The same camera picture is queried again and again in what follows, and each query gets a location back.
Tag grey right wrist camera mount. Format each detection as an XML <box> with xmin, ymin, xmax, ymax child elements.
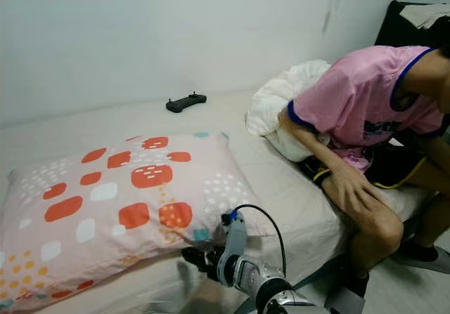
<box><xmin>217</xmin><ymin>209</ymin><xmax>249</xmax><ymax>289</ymax></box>

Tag white bed mattress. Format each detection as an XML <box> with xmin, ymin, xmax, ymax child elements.
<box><xmin>0</xmin><ymin>88</ymin><xmax>438</xmax><ymax>314</ymax></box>

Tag person's right hand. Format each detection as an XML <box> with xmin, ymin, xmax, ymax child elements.
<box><xmin>323</xmin><ymin>165</ymin><xmax>392</xmax><ymax>219</ymax></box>

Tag person's right leg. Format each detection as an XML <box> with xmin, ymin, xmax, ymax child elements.
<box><xmin>337</xmin><ymin>184</ymin><xmax>406</xmax><ymax>298</ymax></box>

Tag white bundled duvet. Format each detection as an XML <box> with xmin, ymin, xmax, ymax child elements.
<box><xmin>245</xmin><ymin>60</ymin><xmax>335</xmax><ymax>163</ymax></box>

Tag black headboard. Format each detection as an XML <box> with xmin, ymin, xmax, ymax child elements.
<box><xmin>374</xmin><ymin>0</ymin><xmax>450</xmax><ymax>48</ymax></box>

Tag whitish folded cloth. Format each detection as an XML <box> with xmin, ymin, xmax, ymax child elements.
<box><xmin>399</xmin><ymin>3</ymin><xmax>450</xmax><ymax>30</ymax></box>

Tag person torso in pink shirt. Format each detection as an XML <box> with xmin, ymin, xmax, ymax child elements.
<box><xmin>288</xmin><ymin>44</ymin><xmax>450</xmax><ymax>150</ymax></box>

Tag person's leg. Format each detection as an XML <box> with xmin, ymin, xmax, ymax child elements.
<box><xmin>404</xmin><ymin>152</ymin><xmax>450</xmax><ymax>253</ymax></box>
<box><xmin>337</xmin><ymin>184</ymin><xmax>406</xmax><ymax>298</ymax></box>

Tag person's left leg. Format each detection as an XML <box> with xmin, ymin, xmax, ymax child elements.
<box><xmin>404</xmin><ymin>152</ymin><xmax>450</xmax><ymax>253</ymax></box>

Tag pink pillow with orange patches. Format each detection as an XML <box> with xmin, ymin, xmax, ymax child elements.
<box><xmin>0</xmin><ymin>131</ymin><xmax>269</xmax><ymax>312</ymax></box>

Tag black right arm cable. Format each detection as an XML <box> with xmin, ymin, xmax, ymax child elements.
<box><xmin>234</xmin><ymin>204</ymin><xmax>288</xmax><ymax>273</ymax></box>

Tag black game controller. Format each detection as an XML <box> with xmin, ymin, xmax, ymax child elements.
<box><xmin>166</xmin><ymin>93</ymin><xmax>207</xmax><ymax>115</ymax></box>

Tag grey slipper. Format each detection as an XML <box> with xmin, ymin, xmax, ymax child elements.
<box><xmin>390</xmin><ymin>242</ymin><xmax>450</xmax><ymax>275</ymax></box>
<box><xmin>323</xmin><ymin>287</ymin><xmax>367</xmax><ymax>314</ymax></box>

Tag black shorts with yellow trim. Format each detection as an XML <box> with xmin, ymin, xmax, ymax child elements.
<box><xmin>299</xmin><ymin>140</ymin><xmax>431</xmax><ymax>191</ymax></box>

